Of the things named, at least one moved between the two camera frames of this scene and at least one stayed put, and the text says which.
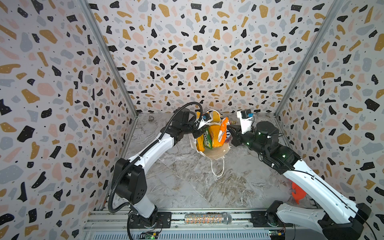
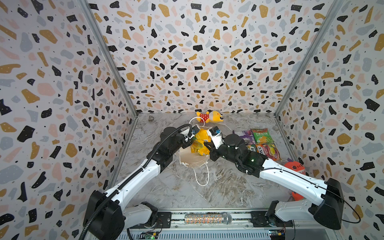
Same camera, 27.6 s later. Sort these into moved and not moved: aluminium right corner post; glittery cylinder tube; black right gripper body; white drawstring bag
Moved: white drawstring bag; black right gripper body
Not moved: glittery cylinder tube; aluminium right corner post
